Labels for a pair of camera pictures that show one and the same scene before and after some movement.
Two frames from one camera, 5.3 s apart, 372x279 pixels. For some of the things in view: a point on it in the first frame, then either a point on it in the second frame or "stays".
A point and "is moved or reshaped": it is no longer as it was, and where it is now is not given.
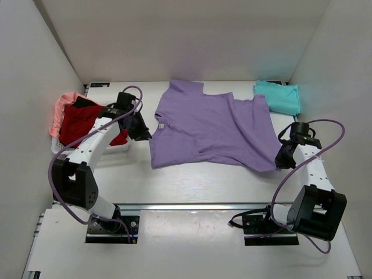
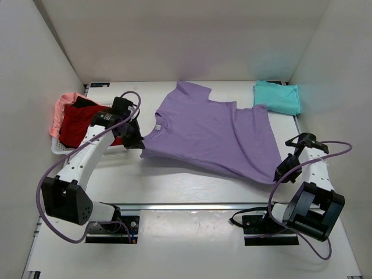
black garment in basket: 81,102 stays
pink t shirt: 64,100 stays
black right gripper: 281,163 to 281,170
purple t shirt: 191,128 is moved or reshaped
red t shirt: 76,121 stays
